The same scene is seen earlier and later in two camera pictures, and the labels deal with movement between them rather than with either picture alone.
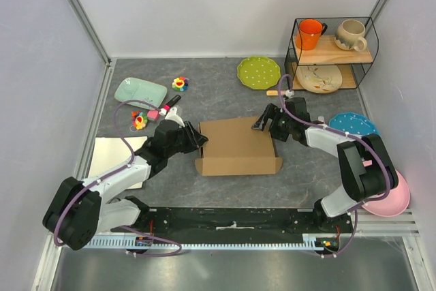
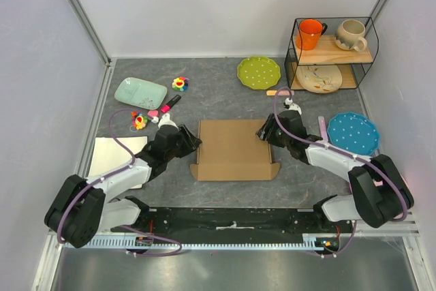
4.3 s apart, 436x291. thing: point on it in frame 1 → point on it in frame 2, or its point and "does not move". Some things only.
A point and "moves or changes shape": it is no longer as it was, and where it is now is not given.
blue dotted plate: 353,123 does not move
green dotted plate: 258,72 does not move
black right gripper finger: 265,120 → 265,131
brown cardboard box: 234,148 moves or changes shape
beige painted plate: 319,79 does not move
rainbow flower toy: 180,84 does not move
